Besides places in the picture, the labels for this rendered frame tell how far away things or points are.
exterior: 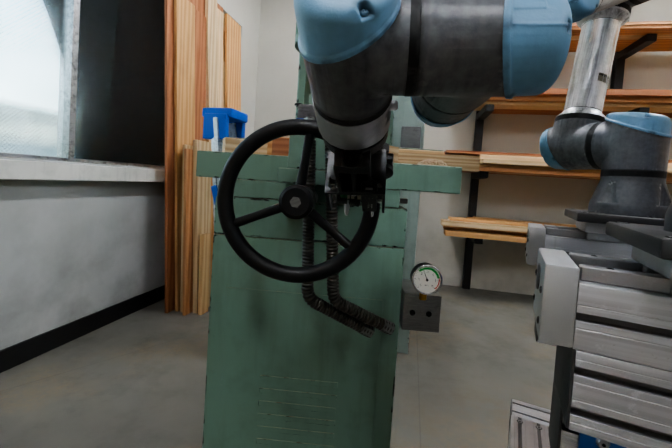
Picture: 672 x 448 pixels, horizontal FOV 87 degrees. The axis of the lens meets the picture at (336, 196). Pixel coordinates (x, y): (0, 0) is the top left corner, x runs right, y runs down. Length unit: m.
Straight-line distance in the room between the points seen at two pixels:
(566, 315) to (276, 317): 0.59
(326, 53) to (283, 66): 3.40
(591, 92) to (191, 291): 2.14
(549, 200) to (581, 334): 2.99
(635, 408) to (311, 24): 0.48
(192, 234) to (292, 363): 1.54
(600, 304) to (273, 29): 3.61
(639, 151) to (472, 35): 0.76
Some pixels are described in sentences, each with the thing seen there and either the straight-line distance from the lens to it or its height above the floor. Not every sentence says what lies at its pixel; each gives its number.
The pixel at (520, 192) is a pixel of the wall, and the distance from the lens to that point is 3.39.
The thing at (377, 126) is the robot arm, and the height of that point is 0.90.
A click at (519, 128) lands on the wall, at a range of 3.42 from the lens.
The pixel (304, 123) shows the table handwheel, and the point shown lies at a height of 0.95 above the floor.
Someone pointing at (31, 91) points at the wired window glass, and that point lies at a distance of 2.06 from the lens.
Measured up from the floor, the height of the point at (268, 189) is 0.82.
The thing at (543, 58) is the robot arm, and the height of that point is 0.94.
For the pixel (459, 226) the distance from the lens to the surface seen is 2.82.
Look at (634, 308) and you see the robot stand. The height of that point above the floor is 0.74.
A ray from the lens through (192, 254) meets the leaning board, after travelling 2.34.
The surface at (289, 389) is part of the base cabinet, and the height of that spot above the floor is 0.36.
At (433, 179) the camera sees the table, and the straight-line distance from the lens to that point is 0.82.
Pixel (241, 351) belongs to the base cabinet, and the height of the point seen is 0.44.
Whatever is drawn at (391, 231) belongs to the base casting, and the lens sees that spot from 0.81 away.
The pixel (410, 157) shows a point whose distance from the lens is 0.97.
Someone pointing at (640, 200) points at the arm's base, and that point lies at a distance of 0.98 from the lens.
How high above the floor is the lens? 0.85
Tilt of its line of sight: 2 degrees down
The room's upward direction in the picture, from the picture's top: 4 degrees clockwise
